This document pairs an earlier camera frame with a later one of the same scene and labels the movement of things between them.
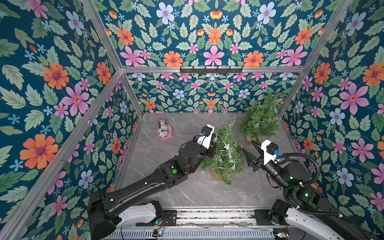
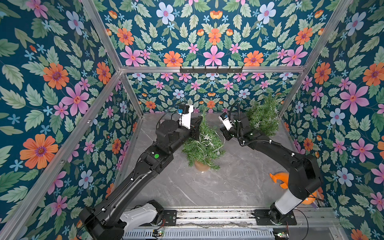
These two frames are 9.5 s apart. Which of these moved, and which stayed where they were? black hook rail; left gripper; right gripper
Moved: right gripper; left gripper
Stayed: black hook rail
